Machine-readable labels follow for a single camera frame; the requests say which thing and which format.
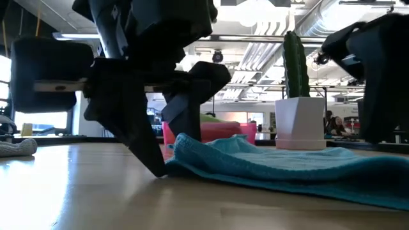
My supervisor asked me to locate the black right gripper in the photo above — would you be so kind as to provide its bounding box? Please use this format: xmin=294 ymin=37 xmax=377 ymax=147
xmin=314 ymin=12 xmax=409 ymax=144

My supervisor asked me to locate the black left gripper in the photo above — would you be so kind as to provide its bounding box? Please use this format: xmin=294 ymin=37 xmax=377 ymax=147
xmin=31 ymin=0 xmax=232 ymax=178

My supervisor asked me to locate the pink plastic bin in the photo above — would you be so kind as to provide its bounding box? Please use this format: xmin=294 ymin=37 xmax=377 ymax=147
xmin=162 ymin=120 xmax=258 ymax=160

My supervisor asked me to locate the blue microfiber towel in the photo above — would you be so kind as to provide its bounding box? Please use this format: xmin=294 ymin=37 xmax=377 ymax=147
xmin=164 ymin=132 xmax=409 ymax=211

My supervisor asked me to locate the grey microfiber towel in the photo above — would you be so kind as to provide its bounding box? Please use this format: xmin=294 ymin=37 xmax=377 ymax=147
xmin=0 ymin=137 xmax=38 ymax=158

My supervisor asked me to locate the person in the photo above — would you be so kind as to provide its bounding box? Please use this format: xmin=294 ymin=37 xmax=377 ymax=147
xmin=324 ymin=110 xmax=354 ymax=138

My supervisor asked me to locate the white faceted plant pot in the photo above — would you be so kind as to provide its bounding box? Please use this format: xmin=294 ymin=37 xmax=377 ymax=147
xmin=274 ymin=96 xmax=327 ymax=151

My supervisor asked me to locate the long ceiling light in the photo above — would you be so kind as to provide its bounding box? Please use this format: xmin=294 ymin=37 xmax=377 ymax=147
xmin=299 ymin=36 xmax=328 ymax=45
xmin=52 ymin=31 xmax=102 ymax=42

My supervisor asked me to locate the green cactus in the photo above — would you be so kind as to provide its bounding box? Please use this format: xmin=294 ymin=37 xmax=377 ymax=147
xmin=282 ymin=30 xmax=311 ymax=99

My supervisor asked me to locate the yellow object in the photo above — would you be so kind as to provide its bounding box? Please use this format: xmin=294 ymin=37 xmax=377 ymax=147
xmin=20 ymin=123 xmax=34 ymax=137

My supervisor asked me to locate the black aluminium table frame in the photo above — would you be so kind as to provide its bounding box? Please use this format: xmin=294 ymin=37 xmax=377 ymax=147
xmin=9 ymin=135 xmax=409 ymax=155

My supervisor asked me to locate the silver ventilation duct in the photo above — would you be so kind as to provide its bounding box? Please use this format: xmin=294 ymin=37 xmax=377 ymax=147
xmin=293 ymin=0 xmax=368 ymax=38

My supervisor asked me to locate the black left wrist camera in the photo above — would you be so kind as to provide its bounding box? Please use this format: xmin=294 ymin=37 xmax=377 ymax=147
xmin=10 ymin=36 xmax=95 ymax=114

